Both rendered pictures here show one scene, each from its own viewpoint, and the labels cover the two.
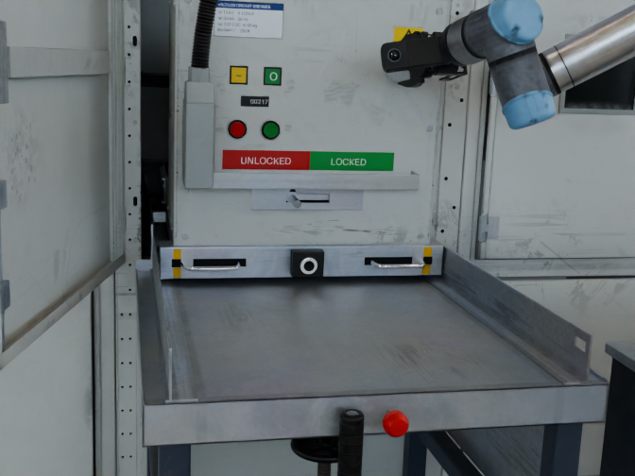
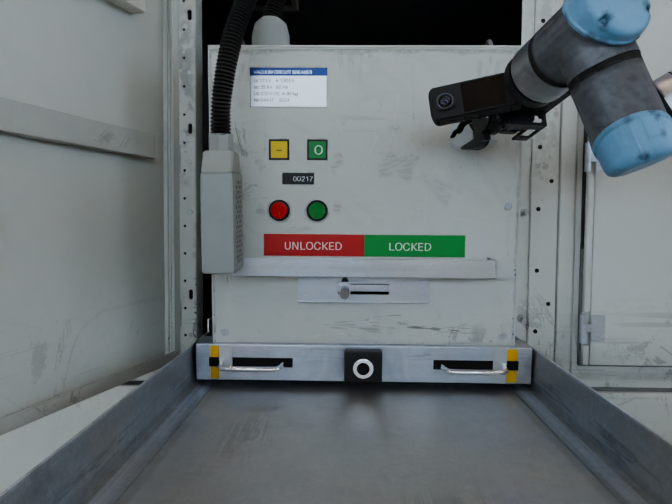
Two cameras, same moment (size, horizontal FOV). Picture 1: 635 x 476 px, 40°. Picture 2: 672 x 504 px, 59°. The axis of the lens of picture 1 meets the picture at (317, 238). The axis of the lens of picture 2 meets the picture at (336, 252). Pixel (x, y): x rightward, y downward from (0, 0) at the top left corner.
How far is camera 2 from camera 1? 0.71 m
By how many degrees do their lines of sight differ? 16
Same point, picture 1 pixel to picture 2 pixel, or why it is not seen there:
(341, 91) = (398, 164)
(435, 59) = (498, 102)
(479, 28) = (552, 36)
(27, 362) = not seen: hidden behind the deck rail
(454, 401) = not seen: outside the picture
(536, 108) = (646, 136)
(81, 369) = not seen: hidden behind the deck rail
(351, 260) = (418, 363)
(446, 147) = (535, 235)
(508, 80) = (599, 101)
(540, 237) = (659, 340)
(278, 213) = (329, 307)
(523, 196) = (633, 291)
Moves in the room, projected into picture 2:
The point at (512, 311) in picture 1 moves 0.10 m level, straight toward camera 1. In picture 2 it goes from (625, 447) to (623, 484)
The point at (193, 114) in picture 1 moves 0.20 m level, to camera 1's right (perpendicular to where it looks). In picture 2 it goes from (208, 186) to (347, 185)
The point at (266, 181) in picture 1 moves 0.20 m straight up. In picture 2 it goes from (309, 268) to (310, 136)
